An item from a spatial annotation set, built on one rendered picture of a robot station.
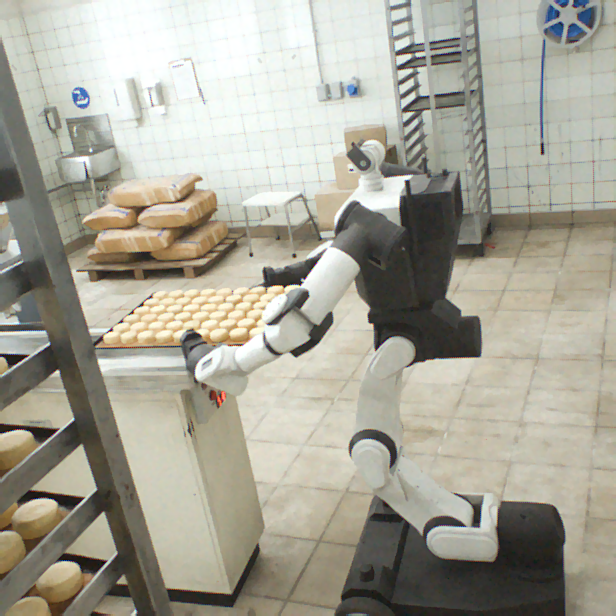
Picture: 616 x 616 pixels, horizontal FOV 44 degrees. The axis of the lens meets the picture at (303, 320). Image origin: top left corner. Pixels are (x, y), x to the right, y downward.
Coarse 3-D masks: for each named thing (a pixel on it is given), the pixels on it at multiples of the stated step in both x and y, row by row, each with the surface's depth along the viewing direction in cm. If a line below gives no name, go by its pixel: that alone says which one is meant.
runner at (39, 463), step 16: (64, 432) 79; (48, 448) 77; (64, 448) 79; (32, 464) 75; (48, 464) 77; (0, 480) 72; (16, 480) 73; (32, 480) 75; (0, 496) 72; (16, 496) 73; (0, 512) 72
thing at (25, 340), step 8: (0, 336) 267; (8, 336) 266; (16, 336) 265; (24, 336) 264; (32, 336) 263; (40, 336) 262; (96, 336) 255; (0, 344) 269; (8, 344) 268; (16, 344) 267; (24, 344) 266; (32, 344) 265; (40, 344) 264
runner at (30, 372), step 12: (48, 348) 77; (24, 360) 74; (36, 360) 76; (48, 360) 77; (12, 372) 73; (24, 372) 74; (36, 372) 76; (48, 372) 77; (0, 384) 71; (12, 384) 73; (24, 384) 74; (36, 384) 76; (0, 396) 71; (12, 396) 73; (0, 408) 71
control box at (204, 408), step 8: (200, 384) 222; (192, 392) 221; (200, 392) 222; (208, 392) 227; (216, 392) 232; (224, 392) 237; (192, 400) 223; (200, 400) 222; (208, 400) 226; (216, 400) 231; (200, 408) 223; (208, 408) 226; (216, 408) 232; (200, 416) 224; (208, 416) 226
